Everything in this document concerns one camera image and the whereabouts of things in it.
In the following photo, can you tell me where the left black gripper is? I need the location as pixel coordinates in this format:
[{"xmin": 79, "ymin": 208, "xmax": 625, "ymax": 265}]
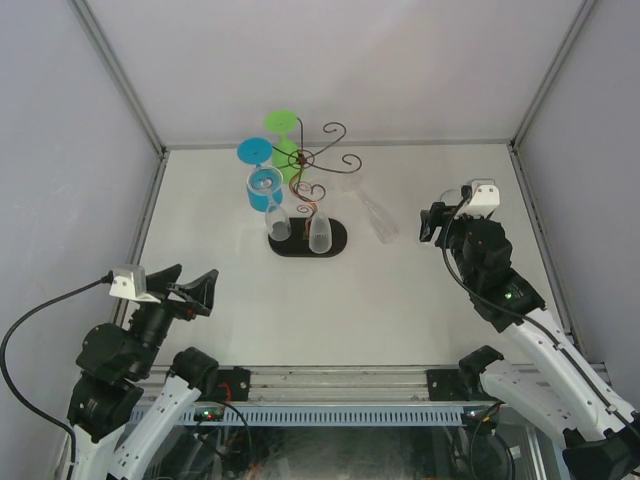
[{"xmin": 130, "ymin": 262, "xmax": 218, "ymax": 376}]

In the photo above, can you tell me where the copper wire wine glass rack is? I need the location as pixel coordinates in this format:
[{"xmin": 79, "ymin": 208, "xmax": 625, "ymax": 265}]
[{"xmin": 264, "ymin": 110, "xmax": 363, "ymax": 258}]

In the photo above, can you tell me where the blue plastic wine glass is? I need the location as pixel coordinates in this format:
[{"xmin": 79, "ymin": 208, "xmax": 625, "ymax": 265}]
[{"xmin": 236, "ymin": 137, "xmax": 283, "ymax": 213}]

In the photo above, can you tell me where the clear champagne flute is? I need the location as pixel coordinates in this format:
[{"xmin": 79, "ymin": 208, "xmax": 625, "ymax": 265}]
[{"xmin": 247, "ymin": 166, "xmax": 291, "ymax": 242}]

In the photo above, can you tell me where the green plastic wine glass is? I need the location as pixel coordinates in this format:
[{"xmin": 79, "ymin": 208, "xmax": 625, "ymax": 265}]
[{"xmin": 264, "ymin": 110, "xmax": 300, "ymax": 183}]

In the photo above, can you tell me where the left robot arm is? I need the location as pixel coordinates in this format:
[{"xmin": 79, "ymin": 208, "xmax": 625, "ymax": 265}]
[{"xmin": 66, "ymin": 264, "xmax": 219, "ymax": 479}]

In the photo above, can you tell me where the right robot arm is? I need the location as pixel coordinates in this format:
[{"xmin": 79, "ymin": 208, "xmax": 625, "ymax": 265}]
[{"xmin": 419, "ymin": 202, "xmax": 639, "ymax": 479}]

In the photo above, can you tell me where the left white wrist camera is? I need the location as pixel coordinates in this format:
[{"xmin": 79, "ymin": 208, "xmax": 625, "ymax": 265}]
[{"xmin": 109, "ymin": 265, "xmax": 161, "ymax": 303}]

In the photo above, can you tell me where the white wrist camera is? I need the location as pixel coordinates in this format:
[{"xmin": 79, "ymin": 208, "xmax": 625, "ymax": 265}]
[
  {"xmin": 109, "ymin": 265, "xmax": 161, "ymax": 303},
  {"xmin": 458, "ymin": 179, "xmax": 500, "ymax": 218}
]

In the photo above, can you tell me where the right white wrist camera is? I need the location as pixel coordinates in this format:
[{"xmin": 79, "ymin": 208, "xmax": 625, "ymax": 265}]
[{"xmin": 458, "ymin": 179, "xmax": 500, "ymax": 218}]

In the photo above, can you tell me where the left black camera cable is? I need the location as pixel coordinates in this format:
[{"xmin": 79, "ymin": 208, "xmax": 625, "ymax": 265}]
[{"xmin": 0, "ymin": 272, "xmax": 114, "ymax": 466}]

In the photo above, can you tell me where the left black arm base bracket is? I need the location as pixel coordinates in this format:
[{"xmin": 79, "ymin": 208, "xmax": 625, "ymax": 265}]
[{"xmin": 214, "ymin": 366, "xmax": 251, "ymax": 403}]

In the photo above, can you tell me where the aluminium front rail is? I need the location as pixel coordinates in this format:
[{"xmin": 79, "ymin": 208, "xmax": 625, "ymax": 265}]
[{"xmin": 124, "ymin": 363, "xmax": 614, "ymax": 404}]

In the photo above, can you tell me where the grey slotted cable duct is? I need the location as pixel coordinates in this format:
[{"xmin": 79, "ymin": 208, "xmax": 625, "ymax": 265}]
[{"xmin": 129, "ymin": 403, "xmax": 481, "ymax": 428}]

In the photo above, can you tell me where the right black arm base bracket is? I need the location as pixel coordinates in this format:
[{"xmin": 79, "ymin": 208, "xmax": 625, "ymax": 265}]
[{"xmin": 426, "ymin": 368, "xmax": 468, "ymax": 402}]

